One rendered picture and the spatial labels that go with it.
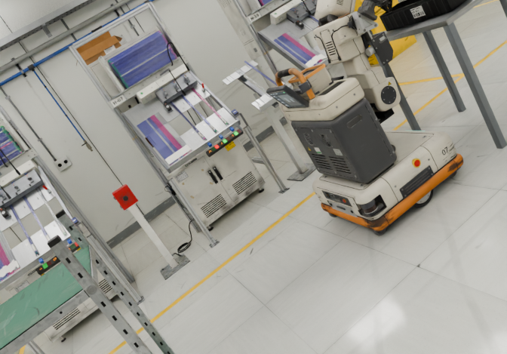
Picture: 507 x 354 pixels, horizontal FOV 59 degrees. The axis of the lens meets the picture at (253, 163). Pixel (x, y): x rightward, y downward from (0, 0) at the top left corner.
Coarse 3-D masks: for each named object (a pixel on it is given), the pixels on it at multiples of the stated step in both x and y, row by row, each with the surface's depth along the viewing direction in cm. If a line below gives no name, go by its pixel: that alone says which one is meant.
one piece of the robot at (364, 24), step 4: (356, 12) 224; (352, 16) 228; (356, 16) 225; (360, 16) 226; (364, 16) 226; (356, 20) 227; (360, 20) 225; (364, 20) 227; (368, 20) 227; (372, 20) 228; (356, 24) 228; (360, 24) 226; (364, 24) 227; (368, 24) 228; (372, 24) 228; (376, 24) 229; (360, 28) 227; (364, 28) 226; (368, 28) 227; (372, 28) 228; (360, 32) 229
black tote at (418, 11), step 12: (408, 0) 283; (420, 0) 274; (432, 0) 244; (444, 0) 238; (456, 0) 238; (396, 12) 274; (408, 12) 265; (420, 12) 257; (432, 12) 250; (444, 12) 243; (384, 24) 290; (396, 24) 280; (408, 24) 271
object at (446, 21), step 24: (480, 0) 236; (504, 0) 242; (432, 24) 239; (432, 48) 309; (456, 48) 235; (384, 72) 300; (456, 96) 318; (480, 96) 241; (408, 120) 309; (504, 144) 250
